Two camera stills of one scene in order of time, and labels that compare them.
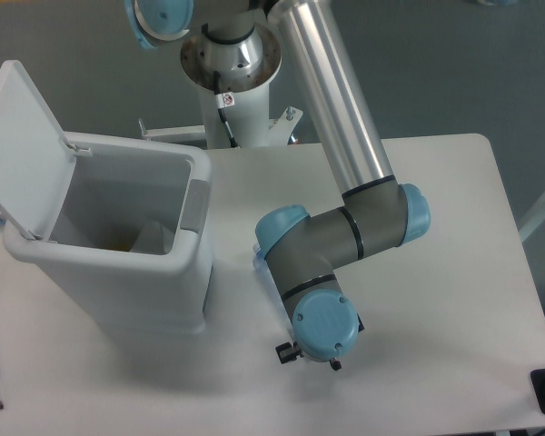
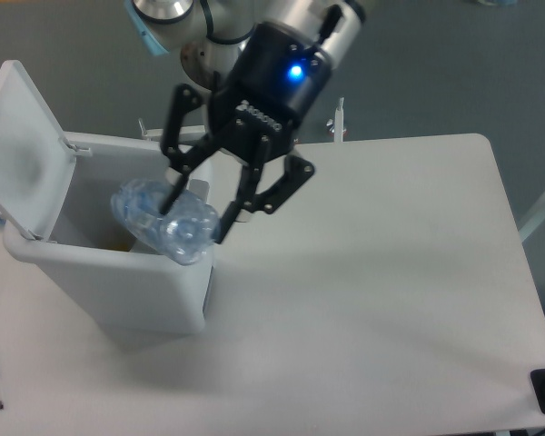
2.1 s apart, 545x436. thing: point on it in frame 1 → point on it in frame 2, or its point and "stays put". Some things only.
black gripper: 286,352 → 253,113
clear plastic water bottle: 260,262 → 186,234
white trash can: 123,223 stays put
